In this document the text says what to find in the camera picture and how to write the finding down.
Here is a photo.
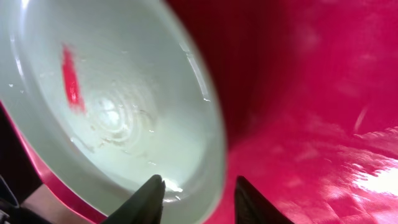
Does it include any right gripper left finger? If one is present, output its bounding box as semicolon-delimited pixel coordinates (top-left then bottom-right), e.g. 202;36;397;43
101;174;165;224

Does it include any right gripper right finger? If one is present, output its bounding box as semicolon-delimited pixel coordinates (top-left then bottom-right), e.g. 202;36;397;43
234;175;294;224

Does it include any pale green plate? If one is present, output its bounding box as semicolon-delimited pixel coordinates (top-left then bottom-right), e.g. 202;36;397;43
1;0;226;223

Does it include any red plastic tray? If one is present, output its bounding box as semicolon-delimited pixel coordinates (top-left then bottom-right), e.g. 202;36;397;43
1;0;397;223

